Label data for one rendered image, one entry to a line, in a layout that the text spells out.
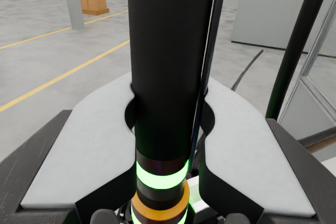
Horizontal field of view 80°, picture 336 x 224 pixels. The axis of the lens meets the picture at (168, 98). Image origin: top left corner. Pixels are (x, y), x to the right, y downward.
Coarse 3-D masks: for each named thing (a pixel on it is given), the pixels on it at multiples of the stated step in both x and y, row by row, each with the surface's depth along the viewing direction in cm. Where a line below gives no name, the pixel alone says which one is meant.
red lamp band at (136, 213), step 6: (132, 204) 14; (186, 204) 14; (132, 210) 14; (138, 216) 14; (144, 216) 13; (180, 216) 14; (144, 222) 14; (150, 222) 13; (156, 222) 13; (162, 222) 13; (168, 222) 13; (174, 222) 14
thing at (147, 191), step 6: (138, 180) 13; (138, 186) 13; (144, 186) 12; (180, 186) 13; (144, 192) 13; (150, 192) 12; (156, 192) 12; (162, 192) 12; (168, 192) 12; (174, 192) 13; (150, 198) 13; (156, 198) 13; (162, 198) 13; (168, 198) 13
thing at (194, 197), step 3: (192, 186) 18; (195, 186) 18; (189, 189) 18; (192, 189) 18; (195, 189) 18; (192, 192) 17; (195, 192) 17; (198, 192) 17; (192, 195) 17; (195, 195) 17; (198, 195) 17; (189, 198) 17; (192, 198) 17; (195, 198) 17; (198, 198) 17; (192, 201) 17; (195, 201) 17; (189, 207) 17
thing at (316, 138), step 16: (304, 0) 11; (320, 0) 11; (304, 16) 12; (304, 32) 12; (288, 48) 13; (288, 64) 13; (288, 80) 14; (272, 96) 15; (272, 112) 15; (304, 144) 22
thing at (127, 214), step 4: (124, 204) 36; (128, 204) 35; (120, 208) 36; (124, 208) 36; (128, 208) 34; (120, 212) 35; (124, 212) 35; (128, 212) 33; (120, 216) 35; (124, 216) 35; (128, 216) 33; (120, 220) 34; (124, 220) 34; (128, 220) 32
